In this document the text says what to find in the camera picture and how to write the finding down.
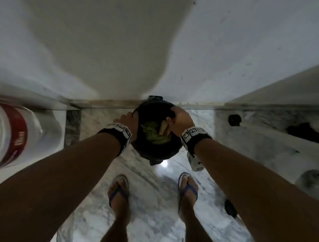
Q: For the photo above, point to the person's left hand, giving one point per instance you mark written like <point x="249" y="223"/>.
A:
<point x="130" y="122"/>

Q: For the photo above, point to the person's right hand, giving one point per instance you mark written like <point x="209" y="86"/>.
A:
<point x="182" y="121"/>

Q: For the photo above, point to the black plastic bag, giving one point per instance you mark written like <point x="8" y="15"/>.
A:
<point x="152" y="112"/>

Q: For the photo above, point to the person's left forearm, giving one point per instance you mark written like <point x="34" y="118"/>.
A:
<point x="57" y="184"/>

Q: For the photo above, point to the person's right forearm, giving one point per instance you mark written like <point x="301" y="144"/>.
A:
<point x="254" y="194"/>

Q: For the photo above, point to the green waste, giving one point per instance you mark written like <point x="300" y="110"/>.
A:
<point x="152" y="132"/>

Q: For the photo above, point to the person's left foot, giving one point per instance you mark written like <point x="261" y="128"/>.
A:
<point x="120" y="207"/>

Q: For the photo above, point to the person's foot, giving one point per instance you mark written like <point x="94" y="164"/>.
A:
<point x="120" y="207"/>
<point x="187" y="209"/>

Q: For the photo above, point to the person's right foot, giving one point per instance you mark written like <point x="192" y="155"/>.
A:
<point x="187" y="209"/>

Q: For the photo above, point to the black left wrist band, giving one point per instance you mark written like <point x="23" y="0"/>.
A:
<point x="119" y="134"/>

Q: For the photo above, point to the black wrist band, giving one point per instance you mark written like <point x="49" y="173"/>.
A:
<point x="194" y="138"/>
<point x="119" y="134"/>

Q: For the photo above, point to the black right wrist band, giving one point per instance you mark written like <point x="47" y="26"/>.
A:
<point x="194" y="138"/>

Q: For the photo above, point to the black round knob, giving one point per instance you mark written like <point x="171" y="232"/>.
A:
<point x="234" y="120"/>

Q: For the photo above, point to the small black floor object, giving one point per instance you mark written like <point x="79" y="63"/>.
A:
<point x="230" y="208"/>

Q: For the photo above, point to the white container red label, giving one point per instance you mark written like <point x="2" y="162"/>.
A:
<point x="17" y="134"/>

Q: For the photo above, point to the grey round object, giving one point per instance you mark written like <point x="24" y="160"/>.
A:
<point x="310" y="180"/>

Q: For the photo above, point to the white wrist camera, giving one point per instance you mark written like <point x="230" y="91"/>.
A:
<point x="195" y="162"/>

